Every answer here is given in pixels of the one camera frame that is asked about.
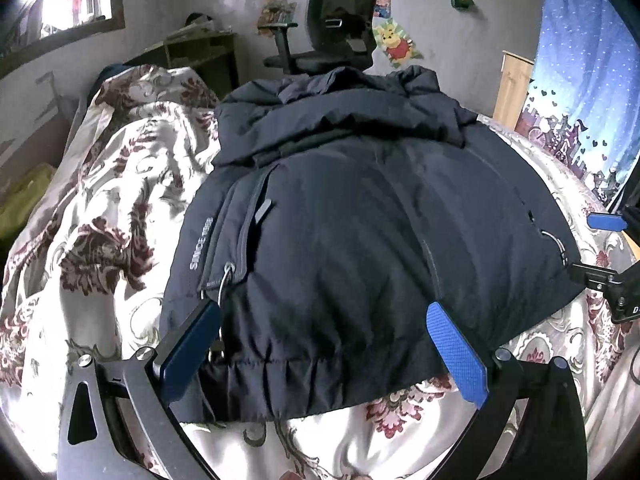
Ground bags on shelf desk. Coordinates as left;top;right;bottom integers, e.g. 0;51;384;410
165;12;221;41

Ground black mesh office chair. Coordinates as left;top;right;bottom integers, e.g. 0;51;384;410
259;0;386;76

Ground yellow bear wall sticker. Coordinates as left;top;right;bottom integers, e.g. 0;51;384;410
372;17;423;68

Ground yellow-green cloth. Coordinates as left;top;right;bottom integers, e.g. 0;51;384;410
0;165;56;241

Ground blue dotted printed curtain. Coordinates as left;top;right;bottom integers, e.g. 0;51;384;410
515;0;640;206

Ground orange flower wall sticker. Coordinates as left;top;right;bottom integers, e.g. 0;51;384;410
257;0;298;36

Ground dark wooden shelf desk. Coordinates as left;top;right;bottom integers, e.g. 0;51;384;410
125;32;241;93

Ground light wooden board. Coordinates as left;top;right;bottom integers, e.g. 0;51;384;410
492;50;536;128

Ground floral satin quilt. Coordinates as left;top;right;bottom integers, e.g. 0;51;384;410
0;65;640;480

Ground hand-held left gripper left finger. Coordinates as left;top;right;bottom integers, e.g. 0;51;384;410
57;301;222;480

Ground dark navy padded jacket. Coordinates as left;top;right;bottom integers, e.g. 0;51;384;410
160;65;586;423

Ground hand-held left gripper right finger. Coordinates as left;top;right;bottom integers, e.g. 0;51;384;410
426;301;588;480

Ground dark blue pillow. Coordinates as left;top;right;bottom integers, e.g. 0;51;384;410
87;63;126;106

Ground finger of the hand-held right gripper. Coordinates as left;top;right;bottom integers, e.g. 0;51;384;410
587;212;628;230
570;261;621;291

